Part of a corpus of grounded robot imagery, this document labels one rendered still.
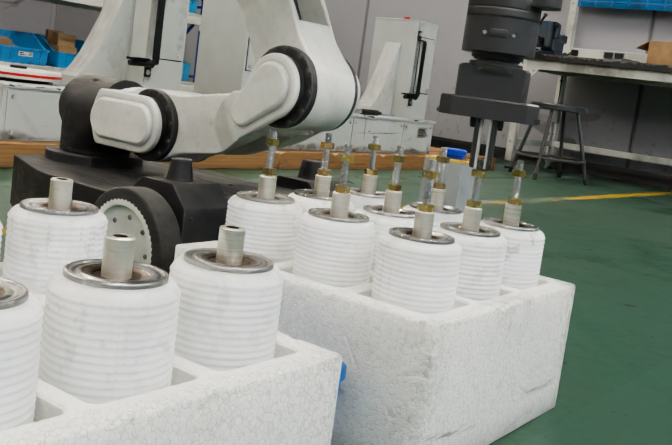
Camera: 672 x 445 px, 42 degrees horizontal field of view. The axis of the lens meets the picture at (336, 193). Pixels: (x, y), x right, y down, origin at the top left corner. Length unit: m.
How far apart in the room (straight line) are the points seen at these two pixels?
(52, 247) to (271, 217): 0.32
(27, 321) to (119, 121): 1.23
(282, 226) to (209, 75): 2.88
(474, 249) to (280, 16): 0.66
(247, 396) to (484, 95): 0.53
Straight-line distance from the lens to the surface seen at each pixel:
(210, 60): 3.95
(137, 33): 3.50
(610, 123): 6.38
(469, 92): 1.07
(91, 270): 0.67
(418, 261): 0.96
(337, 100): 1.52
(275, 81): 1.48
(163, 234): 1.40
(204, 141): 1.66
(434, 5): 7.13
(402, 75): 4.86
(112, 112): 1.79
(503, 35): 1.05
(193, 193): 1.47
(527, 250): 1.17
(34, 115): 3.11
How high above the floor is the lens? 0.41
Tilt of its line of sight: 7 degrees down
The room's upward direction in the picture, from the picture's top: 8 degrees clockwise
